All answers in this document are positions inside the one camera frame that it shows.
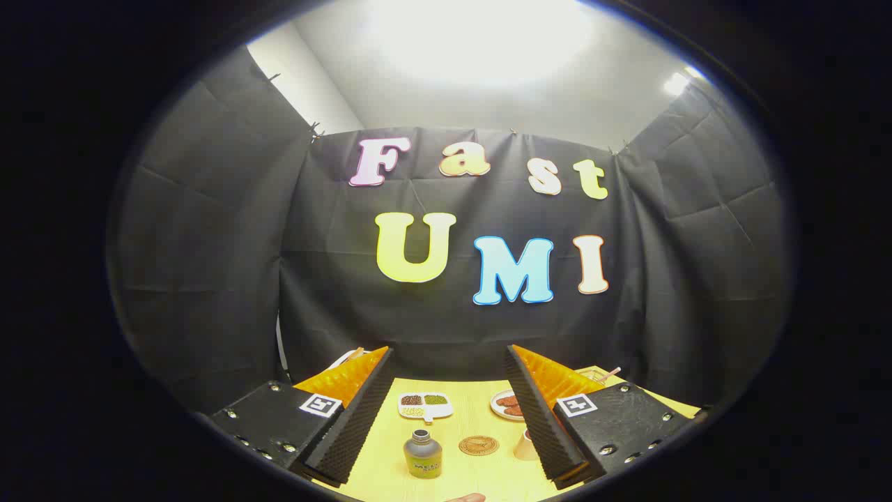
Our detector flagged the silver green juice bottle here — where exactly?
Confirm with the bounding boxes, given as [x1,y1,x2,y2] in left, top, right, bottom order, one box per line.
[403,429,444,480]

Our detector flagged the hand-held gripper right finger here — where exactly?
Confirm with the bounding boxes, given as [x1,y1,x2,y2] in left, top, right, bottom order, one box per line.
[505,344,698,490]

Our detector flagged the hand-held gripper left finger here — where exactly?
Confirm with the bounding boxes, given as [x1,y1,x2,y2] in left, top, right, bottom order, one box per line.
[208,346,395,489]

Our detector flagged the wooden table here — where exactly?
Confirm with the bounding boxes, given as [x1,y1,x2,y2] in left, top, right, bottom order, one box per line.
[314,366,701,502]

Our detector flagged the white round plate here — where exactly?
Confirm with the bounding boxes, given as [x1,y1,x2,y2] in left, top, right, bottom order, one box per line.
[490,389,525,422]

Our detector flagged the white divided dish with beans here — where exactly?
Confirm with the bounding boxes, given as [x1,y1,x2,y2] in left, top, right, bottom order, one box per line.
[398,392,454,424]

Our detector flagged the black backdrop cloth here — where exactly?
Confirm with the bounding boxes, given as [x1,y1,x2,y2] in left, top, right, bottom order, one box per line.
[108,45,792,416]

